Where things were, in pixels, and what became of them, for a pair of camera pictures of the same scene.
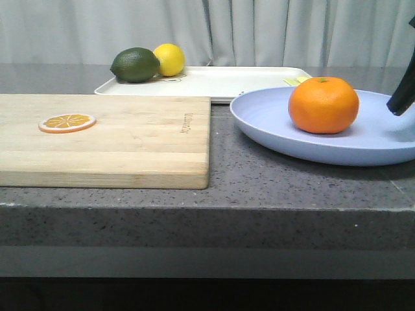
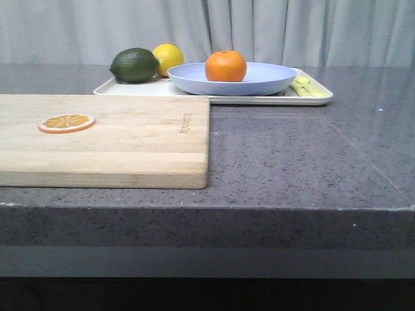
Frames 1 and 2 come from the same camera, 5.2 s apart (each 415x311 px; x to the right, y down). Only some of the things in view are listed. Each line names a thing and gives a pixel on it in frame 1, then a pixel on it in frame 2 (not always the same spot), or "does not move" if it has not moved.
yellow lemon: [171, 57] does not move
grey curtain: [210, 33] does not move
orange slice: [66, 123] does not move
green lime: [135, 65] does not move
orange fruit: [323, 105] to [225, 66]
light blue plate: [375, 137] to [259, 78]
